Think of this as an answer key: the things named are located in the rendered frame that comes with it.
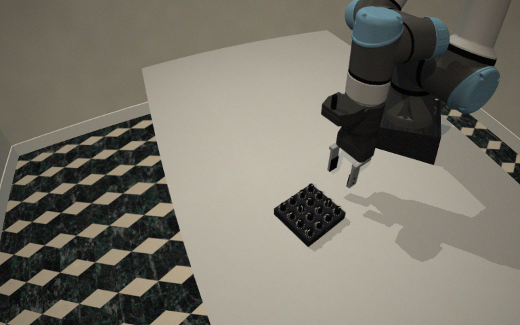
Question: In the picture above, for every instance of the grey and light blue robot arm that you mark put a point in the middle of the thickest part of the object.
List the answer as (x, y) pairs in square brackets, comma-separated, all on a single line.
[(457, 69)]

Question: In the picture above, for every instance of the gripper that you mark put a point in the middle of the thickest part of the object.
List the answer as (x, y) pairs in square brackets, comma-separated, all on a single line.
[(359, 111)]

